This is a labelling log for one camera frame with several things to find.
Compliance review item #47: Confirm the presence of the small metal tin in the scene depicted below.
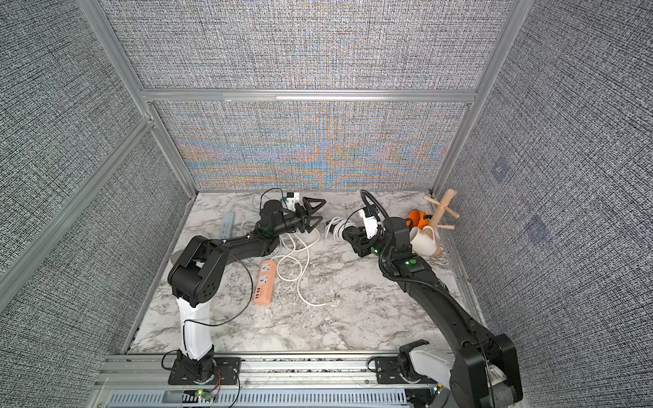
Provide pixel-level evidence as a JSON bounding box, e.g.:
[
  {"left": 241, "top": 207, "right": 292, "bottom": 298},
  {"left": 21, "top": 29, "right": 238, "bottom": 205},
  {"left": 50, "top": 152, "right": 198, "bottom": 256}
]
[{"left": 170, "top": 250, "right": 184, "bottom": 265}]

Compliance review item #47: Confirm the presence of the white mug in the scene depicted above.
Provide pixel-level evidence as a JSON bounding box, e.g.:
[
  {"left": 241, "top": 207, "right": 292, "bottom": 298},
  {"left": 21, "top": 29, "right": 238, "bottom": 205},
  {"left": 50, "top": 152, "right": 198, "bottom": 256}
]
[{"left": 410, "top": 225, "right": 440, "bottom": 257}]

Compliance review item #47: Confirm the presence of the aluminium front rail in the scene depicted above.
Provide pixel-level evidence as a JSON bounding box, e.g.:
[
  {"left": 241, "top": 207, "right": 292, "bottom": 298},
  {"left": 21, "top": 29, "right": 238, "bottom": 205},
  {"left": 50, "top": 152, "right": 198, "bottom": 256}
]
[{"left": 88, "top": 350, "right": 460, "bottom": 407}]

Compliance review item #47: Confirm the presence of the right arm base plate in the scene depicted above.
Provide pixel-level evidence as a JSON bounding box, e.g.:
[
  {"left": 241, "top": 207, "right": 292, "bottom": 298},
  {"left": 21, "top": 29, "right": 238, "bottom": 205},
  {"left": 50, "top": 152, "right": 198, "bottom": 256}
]
[{"left": 367, "top": 356, "right": 442, "bottom": 385}]

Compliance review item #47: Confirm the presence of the orange mug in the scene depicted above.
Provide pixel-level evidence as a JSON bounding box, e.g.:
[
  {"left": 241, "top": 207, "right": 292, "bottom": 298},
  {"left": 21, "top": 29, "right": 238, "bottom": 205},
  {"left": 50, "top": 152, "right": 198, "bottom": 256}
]
[{"left": 406, "top": 209, "right": 432, "bottom": 229}]

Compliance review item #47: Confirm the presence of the wooden mug tree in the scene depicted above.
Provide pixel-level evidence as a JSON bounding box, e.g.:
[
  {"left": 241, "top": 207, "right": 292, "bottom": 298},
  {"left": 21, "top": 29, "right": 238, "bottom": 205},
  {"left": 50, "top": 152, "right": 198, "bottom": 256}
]
[{"left": 423, "top": 189, "right": 460, "bottom": 231}]

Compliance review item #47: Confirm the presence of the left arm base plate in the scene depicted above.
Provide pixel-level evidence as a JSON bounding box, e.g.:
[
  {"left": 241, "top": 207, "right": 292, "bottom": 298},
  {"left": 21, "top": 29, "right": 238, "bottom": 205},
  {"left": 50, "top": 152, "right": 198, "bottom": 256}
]
[{"left": 168, "top": 355, "right": 241, "bottom": 386}]

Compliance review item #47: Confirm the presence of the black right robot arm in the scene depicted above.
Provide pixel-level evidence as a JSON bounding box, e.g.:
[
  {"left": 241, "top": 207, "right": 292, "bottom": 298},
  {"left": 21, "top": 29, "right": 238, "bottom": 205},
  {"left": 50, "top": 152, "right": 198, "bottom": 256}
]
[{"left": 343, "top": 217, "right": 524, "bottom": 407}]

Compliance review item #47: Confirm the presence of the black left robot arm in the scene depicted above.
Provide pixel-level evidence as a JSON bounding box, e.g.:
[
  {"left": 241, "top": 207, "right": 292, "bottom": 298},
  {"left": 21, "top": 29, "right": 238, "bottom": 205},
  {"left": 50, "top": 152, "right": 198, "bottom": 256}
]
[{"left": 168, "top": 197, "right": 327, "bottom": 384}]

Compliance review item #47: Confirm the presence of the light blue power strip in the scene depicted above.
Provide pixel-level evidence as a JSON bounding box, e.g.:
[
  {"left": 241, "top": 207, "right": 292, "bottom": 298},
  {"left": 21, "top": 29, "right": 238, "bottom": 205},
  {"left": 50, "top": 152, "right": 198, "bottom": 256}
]
[{"left": 218, "top": 193, "right": 261, "bottom": 239}]

